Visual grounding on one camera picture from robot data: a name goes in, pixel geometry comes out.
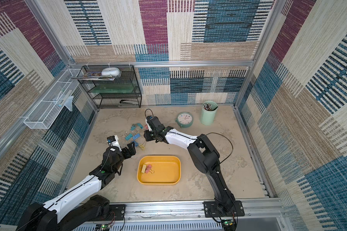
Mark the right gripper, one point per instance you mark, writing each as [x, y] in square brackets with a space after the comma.
[150, 134]

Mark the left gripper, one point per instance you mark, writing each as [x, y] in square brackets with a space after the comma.
[131, 150]

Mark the pink binder clip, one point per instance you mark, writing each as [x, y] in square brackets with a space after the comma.
[149, 169]

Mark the yellow plastic storage box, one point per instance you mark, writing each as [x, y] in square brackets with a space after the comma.
[167, 170]

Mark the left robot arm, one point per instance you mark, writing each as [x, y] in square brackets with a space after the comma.
[80, 203]

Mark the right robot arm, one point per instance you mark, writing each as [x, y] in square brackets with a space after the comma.
[205, 158]

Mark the mint green alarm clock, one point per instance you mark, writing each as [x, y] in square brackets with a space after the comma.
[184, 119]

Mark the mint green pen holder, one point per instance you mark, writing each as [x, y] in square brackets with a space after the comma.
[207, 117]

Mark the pens in holder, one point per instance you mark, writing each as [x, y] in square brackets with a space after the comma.
[207, 106]

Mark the green tray on shelf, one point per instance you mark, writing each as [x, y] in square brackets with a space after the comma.
[113, 88]

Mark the white round device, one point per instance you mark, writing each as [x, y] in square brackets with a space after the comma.
[111, 72]

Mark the light blue cloth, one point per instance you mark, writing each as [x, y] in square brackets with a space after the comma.
[68, 103]

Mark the magazines on shelf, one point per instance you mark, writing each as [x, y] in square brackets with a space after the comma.
[95, 76]

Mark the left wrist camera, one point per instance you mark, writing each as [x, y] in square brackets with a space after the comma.
[114, 141]

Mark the black wire mesh shelf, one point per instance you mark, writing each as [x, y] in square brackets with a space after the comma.
[113, 100]

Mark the white wire mesh basket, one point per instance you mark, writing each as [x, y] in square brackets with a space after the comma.
[49, 107]

